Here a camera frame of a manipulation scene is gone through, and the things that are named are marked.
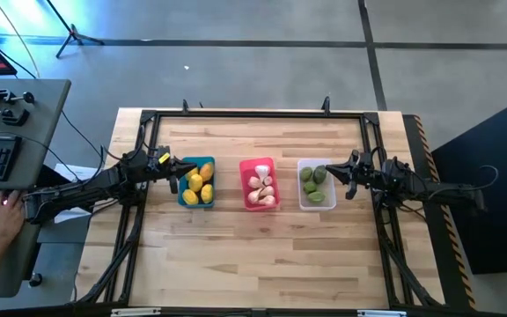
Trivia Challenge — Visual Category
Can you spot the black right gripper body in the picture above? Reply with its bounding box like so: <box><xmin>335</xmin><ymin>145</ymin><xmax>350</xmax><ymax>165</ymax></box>
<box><xmin>356</xmin><ymin>149</ymin><xmax>386</xmax><ymax>191</ymax></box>

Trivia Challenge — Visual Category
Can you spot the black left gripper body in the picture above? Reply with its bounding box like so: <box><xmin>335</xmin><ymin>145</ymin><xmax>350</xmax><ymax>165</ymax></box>
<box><xmin>146</xmin><ymin>147</ymin><xmax>174</xmax><ymax>181</ymax></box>

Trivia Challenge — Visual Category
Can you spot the blue plastic basket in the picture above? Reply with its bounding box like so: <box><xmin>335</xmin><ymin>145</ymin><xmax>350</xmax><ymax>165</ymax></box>
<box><xmin>177</xmin><ymin>156</ymin><xmax>217</xmax><ymax>209</ymax></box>

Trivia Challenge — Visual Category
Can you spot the clear plastic basket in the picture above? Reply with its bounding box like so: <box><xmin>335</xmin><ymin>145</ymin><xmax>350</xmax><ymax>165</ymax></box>
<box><xmin>297</xmin><ymin>158</ymin><xmax>337</xmax><ymax>212</ymax></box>

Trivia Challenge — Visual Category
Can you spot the black platform with hazard stripes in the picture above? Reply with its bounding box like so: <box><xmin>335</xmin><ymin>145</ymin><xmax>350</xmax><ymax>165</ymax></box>
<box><xmin>402</xmin><ymin>114</ymin><xmax>479</xmax><ymax>312</ymax></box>

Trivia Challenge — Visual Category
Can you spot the red plastic basket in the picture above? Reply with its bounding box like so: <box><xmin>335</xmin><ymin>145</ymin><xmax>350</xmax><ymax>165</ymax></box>
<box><xmin>239</xmin><ymin>157</ymin><xmax>281</xmax><ymax>212</ymax></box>

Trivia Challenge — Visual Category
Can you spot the dark navy panel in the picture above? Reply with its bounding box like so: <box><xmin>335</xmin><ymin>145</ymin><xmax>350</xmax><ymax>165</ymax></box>
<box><xmin>429</xmin><ymin>90</ymin><xmax>507</xmax><ymax>276</ymax></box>

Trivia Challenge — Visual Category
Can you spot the black clamp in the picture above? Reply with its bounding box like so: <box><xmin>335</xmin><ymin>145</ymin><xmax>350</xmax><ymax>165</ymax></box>
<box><xmin>0</xmin><ymin>86</ymin><xmax>35</xmax><ymax>107</ymax></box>
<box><xmin>0</xmin><ymin>104</ymin><xmax>31</xmax><ymax>128</ymax></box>

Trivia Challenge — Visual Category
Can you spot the black tripod stand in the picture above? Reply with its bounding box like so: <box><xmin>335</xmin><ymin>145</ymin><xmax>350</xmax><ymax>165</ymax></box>
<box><xmin>44</xmin><ymin>0</ymin><xmax>105</xmax><ymax>59</ymax></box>

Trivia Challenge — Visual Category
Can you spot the person's hand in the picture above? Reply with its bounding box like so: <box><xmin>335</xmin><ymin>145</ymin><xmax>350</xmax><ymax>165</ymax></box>
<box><xmin>0</xmin><ymin>189</ymin><xmax>26</xmax><ymax>243</ymax></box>

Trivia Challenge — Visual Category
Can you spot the grey desk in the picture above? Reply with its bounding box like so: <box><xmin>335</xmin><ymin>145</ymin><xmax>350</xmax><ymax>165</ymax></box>
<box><xmin>0</xmin><ymin>78</ymin><xmax>72</xmax><ymax>299</ymax></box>

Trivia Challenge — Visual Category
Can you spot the black aluminium table frame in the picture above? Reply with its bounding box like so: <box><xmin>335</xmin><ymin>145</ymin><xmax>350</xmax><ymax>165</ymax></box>
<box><xmin>75</xmin><ymin>107</ymin><xmax>446</xmax><ymax>309</ymax></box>

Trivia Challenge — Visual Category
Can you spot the yellow cable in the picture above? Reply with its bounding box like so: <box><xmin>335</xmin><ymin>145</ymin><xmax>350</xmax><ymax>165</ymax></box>
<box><xmin>0</xmin><ymin>0</ymin><xmax>41</xmax><ymax>79</ymax></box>

